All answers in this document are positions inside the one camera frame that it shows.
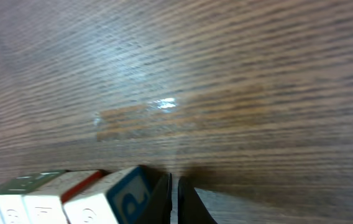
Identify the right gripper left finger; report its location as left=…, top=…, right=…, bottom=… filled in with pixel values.
left=135, top=173, right=173, bottom=224

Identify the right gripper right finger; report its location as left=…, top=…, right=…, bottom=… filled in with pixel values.
left=178, top=177, right=218, bottom=224

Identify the yellow turtle picture block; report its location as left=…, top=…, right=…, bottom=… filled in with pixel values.
left=63, top=166, right=152, bottom=224

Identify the plain Z wooden block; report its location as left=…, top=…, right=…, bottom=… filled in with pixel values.
left=24, top=170, right=103, bottom=224

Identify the plain wooden green block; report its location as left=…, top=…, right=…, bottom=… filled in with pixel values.
left=0, top=170, right=66, bottom=224

